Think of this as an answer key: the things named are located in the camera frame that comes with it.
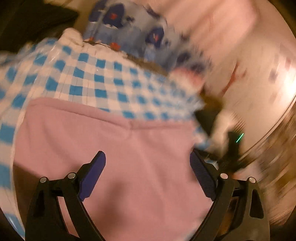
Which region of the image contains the pink and brown jacket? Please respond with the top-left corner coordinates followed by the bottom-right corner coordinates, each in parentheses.
top-left (13, 98), bottom-right (212, 240)

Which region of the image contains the pink clothes pile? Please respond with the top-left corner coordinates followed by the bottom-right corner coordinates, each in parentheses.
top-left (169, 67), bottom-right (204, 94)

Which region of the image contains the whale pattern curtain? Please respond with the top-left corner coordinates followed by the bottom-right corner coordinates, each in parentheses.
top-left (83, 1), bottom-right (212, 74)

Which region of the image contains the white quilted pillow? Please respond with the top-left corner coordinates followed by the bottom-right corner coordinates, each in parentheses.
top-left (209, 109), bottom-right (245, 158)

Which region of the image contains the white quilted blanket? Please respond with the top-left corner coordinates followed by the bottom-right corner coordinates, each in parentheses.
top-left (60, 28), bottom-right (84, 46)

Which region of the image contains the blue white checkered quilt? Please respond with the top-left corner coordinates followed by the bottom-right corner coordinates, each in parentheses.
top-left (1, 39), bottom-right (204, 237)

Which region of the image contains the black garment pile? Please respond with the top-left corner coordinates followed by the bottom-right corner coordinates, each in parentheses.
top-left (1, 1), bottom-right (79, 53)

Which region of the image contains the olive brown garment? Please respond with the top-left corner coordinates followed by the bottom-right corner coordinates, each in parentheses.
top-left (194, 92), bottom-right (223, 136)

